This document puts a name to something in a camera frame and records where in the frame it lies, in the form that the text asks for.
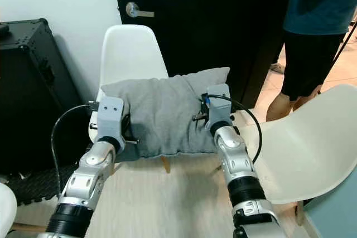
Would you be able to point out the black foam floor mat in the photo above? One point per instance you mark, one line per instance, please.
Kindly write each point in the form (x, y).
(44, 188)

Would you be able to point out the black door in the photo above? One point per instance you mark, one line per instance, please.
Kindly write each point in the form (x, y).
(206, 20)

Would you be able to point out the grey sandal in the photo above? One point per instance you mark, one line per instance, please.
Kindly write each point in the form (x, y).
(276, 68)

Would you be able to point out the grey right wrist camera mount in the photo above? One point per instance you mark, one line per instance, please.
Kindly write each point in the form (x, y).
(218, 107)

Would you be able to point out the black flight case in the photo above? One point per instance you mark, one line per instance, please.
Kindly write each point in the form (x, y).
(33, 87)

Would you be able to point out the grey pillow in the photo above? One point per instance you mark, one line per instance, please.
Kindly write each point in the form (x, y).
(162, 115)

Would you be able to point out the grey blue box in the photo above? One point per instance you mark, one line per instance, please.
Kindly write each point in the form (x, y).
(337, 215)

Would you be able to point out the person in teal shirt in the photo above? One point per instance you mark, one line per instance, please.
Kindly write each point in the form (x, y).
(318, 15)

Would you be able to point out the cream plastic chair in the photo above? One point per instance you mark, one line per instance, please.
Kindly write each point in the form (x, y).
(307, 149)

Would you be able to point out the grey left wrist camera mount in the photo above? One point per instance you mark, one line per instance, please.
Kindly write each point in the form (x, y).
(110, 118)

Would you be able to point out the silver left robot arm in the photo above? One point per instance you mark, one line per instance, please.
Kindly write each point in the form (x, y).
(95, 179)

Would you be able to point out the white plastic chair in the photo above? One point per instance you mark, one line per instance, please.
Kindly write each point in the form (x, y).
(6, 207)
(128, 54)

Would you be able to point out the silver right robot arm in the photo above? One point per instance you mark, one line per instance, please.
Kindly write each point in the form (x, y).
(234, 154)

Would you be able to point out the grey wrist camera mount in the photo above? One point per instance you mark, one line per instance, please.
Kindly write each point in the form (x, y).
(110, 118)
(218, 107)

